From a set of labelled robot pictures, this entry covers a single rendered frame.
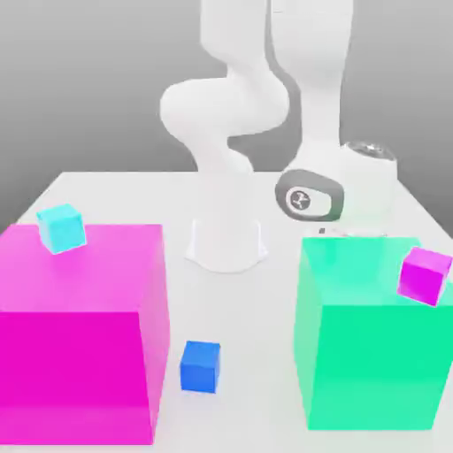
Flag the small purple cube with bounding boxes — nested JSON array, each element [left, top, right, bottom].
[[395, 246, 453, 308]]

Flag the large magenta box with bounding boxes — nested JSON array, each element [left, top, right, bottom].
[[0, 223, 172, 447]]

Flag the small cyan cube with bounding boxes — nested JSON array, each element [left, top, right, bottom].
[[35, 203, 88, 256]]

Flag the small blue cube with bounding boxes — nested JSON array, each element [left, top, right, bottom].
[[179, 340, 222, 395]]

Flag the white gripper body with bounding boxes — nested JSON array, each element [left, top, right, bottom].
[[306, 226, 389, 240]]

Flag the large green box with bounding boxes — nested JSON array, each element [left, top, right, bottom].
[[293, 235, 452, 432]]

